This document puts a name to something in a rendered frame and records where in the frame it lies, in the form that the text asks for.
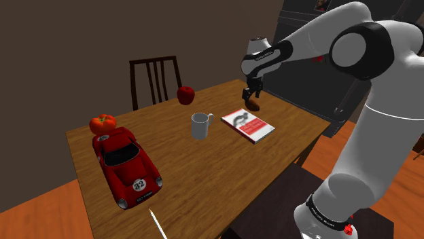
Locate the dark robot stand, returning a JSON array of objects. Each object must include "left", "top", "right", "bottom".
[{"left": 221, "top": 162, "right": 395, "bottom": 239}]

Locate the white mug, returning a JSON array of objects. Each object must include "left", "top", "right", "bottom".
[{"left": 191, "top": 112, "right": 215, "bottom": 141}]

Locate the thin white stick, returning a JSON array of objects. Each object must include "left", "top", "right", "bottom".
[{"left": 148, "top": 208, "right": 169, "bottom": 239}]

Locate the red and white book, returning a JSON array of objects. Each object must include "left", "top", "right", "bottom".
[{"left": 220, "top": 108, "right": 277, "bottom": 145}]

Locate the orange red tomato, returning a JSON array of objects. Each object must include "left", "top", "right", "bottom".
[{"left": 88, "top": 113, "right": 118, "bottom": 136}]

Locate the dark wooden chair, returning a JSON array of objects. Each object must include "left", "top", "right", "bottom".
[{"left": 128, "top": 55, "right": 183, "bottom": 112}]

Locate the red toy race car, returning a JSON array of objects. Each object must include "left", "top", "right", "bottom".
[{"left": 91, "top": 126, "right": 164, "bottom": 210}]

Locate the wooden table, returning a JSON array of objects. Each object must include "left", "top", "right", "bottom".
[{"left": 65, "top": 78, "right": 332, "bottom": 239}]

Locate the red apple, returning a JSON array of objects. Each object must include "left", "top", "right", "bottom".
[{"left": 176, "top": 86, "right": 196, "bottom": 106}]

